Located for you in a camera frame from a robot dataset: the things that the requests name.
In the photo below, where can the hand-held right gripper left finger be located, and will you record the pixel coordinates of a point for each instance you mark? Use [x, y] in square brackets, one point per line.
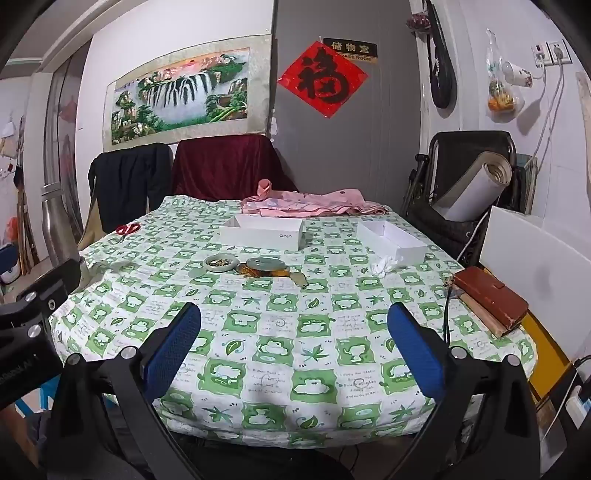
[178, 341]

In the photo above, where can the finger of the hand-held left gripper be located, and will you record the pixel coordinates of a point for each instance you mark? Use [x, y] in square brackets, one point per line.
[55, 284]

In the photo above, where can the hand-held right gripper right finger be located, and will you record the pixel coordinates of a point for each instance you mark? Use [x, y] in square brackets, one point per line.
[415, 350]

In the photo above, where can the small gold jewelry pieces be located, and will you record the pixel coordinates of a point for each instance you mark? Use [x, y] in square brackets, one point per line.
[221, 264]

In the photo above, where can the white box with printed side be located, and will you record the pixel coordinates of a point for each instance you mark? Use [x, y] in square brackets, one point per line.
[263, 237]

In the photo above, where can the stainless steel bottle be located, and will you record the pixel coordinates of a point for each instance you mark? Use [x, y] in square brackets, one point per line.
[57, 226]

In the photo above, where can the worn brown book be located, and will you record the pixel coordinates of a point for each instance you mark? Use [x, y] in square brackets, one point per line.
[480, 318]

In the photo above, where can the small round dish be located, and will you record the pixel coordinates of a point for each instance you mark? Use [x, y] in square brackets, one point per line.
[206, 266]

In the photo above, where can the crumpled white tissue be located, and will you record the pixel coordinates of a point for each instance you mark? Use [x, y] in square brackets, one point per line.
[385, 266]

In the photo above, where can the brown leather wallet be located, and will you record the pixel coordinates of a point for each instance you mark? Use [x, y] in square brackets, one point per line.
[491, 295]

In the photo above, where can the plain white open box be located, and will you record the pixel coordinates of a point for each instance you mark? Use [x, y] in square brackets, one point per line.
[406, 251]

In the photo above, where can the green and white patterned tablecloth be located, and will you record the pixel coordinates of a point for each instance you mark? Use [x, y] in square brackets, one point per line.
[277, 300]

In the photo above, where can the grey green jade bangle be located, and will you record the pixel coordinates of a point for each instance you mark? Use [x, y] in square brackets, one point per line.
[265, 264]

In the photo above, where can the black jacket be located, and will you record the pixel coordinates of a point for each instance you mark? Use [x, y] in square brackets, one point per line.
[129, 184]

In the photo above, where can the black folding chair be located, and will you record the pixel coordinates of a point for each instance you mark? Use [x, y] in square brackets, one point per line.
[452, 230]

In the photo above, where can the yellow board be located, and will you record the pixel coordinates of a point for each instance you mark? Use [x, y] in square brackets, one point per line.
[547, 350]

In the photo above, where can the white board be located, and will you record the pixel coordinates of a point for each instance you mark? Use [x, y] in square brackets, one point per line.
[531, 258]

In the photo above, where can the white power strip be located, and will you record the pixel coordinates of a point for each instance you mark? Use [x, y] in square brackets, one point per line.
[579, 397]

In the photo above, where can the rolled white paper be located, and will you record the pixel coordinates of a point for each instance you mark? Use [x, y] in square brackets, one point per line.
[475, 189]

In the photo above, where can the dark red velvet cloth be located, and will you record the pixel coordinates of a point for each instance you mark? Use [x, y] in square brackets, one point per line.
[221, 166]

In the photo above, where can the pink cloth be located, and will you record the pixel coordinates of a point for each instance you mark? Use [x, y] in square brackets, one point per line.
[300, 205]

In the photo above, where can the clear plastic bag with oranges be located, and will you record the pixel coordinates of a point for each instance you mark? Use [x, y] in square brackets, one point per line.
[501, 97]

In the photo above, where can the black hanging bag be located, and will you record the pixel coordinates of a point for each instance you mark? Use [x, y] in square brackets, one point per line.
[441, 69]

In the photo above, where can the red diamond character poster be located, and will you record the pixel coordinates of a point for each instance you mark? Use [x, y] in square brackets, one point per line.
[323, 78]

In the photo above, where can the white printed cup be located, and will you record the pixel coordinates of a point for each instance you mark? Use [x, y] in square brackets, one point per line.
[519, 74]

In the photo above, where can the black door sign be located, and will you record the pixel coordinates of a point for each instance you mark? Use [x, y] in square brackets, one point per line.
[367, 50]

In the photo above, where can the dark red hanging ornament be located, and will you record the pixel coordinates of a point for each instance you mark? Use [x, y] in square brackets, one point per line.
[418, 22]

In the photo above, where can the waterfall landscape wall painting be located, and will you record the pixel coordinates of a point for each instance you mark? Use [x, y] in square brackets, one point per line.
[184, 92]

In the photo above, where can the white wall socket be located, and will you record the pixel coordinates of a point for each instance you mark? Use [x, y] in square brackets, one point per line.
[539, 54]
[558, 51]

